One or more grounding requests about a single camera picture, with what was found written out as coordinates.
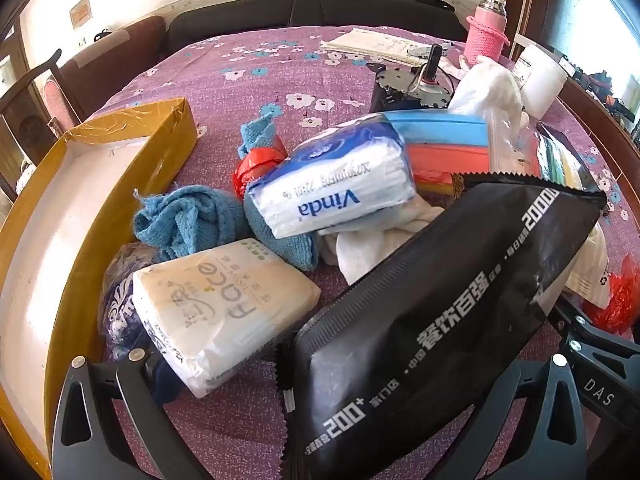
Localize black device with knob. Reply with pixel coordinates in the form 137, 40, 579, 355
369, 45, 468, 113

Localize pink thermos bottle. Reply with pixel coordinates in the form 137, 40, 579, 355
465, 0, 511, 68

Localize white papers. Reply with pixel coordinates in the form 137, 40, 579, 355
320, 27, 463, 66

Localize dark wooden chair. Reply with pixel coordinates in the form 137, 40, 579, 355
0, 49, 88, 161

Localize blue cloth with red band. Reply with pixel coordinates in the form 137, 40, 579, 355
232, 110, 321, 271

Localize blue white tissue pack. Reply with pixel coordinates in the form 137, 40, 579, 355
243, 115, 418, 240

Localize silver foil packet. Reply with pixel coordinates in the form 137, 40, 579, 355
535, 122, 608, 193

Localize yellow cardboard box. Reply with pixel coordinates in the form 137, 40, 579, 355
0, 97, 198, 480

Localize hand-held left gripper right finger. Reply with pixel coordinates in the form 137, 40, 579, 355
470, 354, 601, 480

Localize white cloth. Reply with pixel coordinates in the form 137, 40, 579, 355
317, 200, 451, 286

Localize black printed packet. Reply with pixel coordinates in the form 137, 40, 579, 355
277, 172, 608, 480

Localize white printed packet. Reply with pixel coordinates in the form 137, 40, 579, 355
565, 225, 611, 308

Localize dark blue patterned plastic bag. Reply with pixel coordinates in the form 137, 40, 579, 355
97, 242, 183, 406

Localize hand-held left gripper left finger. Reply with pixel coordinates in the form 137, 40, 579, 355
51, 349, 211, 480

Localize red plastic bag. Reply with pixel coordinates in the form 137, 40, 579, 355
582, 255, 640, 333
412, 167, 468, 197

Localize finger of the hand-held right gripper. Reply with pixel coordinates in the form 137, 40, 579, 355
547, 300, 640, 421

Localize wooden glass cabinet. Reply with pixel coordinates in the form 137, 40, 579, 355
0, 10, 51, 201

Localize white plastic jar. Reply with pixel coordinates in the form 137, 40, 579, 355
517, 44, 570, 117

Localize black sofa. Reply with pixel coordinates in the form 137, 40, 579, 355
167, 0, 461, 61

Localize white plastic bag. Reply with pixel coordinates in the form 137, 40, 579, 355
447, 55, 531, 131

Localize light blue knit towel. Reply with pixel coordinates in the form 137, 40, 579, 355
132, 185, 246, 263

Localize blue orange pack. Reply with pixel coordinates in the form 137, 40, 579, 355
385, 110, 493, 196

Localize wall notice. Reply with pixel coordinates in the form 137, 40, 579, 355
70, 0, 92, 29

